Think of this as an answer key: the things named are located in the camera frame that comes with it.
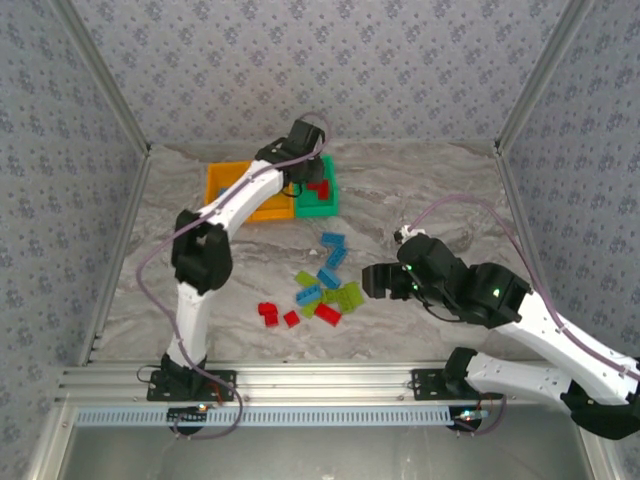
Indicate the aluminium table side rail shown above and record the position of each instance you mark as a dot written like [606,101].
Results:
[131,210]
[517,200]

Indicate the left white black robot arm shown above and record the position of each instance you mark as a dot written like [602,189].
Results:
[200,250]

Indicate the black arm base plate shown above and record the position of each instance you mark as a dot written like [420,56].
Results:
[157,392]
[425,387]

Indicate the small square red lego brick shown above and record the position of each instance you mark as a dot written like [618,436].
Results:
[291,318]

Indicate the wide blue lego brick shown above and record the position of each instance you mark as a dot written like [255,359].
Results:
[333,239]

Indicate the small circuit board with LEDs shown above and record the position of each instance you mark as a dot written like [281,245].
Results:
[470,416]
[187,414]

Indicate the long green lego brick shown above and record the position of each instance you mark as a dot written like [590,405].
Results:
[352,291]
[310,310]
[306,278]
[345,302]

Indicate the small green lego brick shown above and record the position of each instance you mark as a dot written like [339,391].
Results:
[328,296]

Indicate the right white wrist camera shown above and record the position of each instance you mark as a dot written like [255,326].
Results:
[410,233]

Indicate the aluminium frame post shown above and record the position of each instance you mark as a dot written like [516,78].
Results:
[545,65]
[602,465]
[50,445]
[100,65]

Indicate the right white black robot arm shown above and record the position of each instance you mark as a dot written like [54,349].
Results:
[525,382]

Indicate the grey metal panel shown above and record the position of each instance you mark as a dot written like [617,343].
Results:
[325,455]

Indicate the wide aluminium mounting rail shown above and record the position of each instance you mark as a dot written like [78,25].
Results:
[325,382]

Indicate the orange plastic bin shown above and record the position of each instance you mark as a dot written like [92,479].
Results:
[215,175]
[270,215]

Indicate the green plastic bin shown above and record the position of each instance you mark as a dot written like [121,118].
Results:
[315,210]

